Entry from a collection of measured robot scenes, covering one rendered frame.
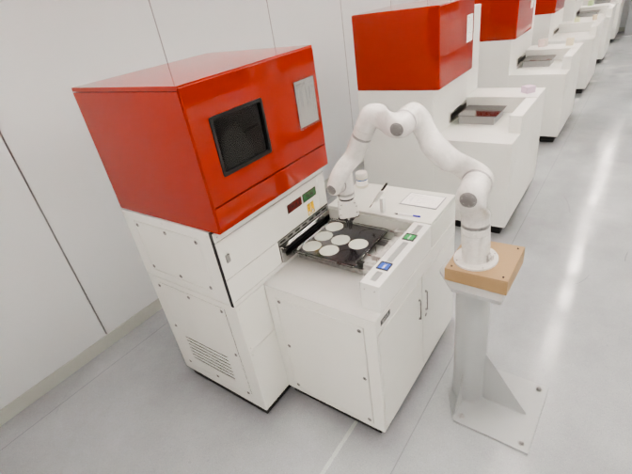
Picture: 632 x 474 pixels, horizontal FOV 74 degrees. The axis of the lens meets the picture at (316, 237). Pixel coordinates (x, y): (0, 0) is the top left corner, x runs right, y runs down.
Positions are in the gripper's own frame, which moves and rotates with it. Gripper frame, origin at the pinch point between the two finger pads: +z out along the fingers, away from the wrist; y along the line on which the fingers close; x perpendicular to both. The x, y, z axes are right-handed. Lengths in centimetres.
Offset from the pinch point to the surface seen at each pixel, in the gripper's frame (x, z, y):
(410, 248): -28.9, 2.0, 22.8
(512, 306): 23, 98, 107
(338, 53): 318, -43, 50
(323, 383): -34, 73, -28
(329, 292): -32.1, 16.0, -17.1
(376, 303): -51, 11, 1
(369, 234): 0.2, 8.1, 9.6
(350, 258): -18.4, 8.1, -3.9
